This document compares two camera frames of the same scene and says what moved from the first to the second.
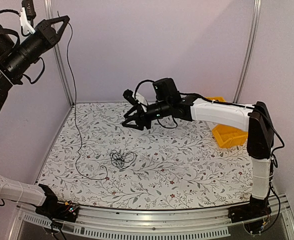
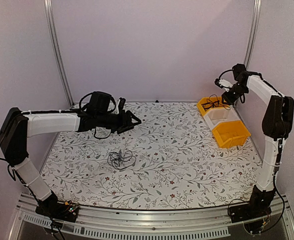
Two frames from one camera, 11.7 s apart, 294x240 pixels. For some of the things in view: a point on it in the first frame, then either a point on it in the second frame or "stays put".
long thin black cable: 75,113 -> 215,94
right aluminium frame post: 249,51 stays put
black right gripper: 141,118 -> 229,99
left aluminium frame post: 48,10 stays put
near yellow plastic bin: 228,136 stays put
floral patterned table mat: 96,161 stays put
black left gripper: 51,36 -> 124,122
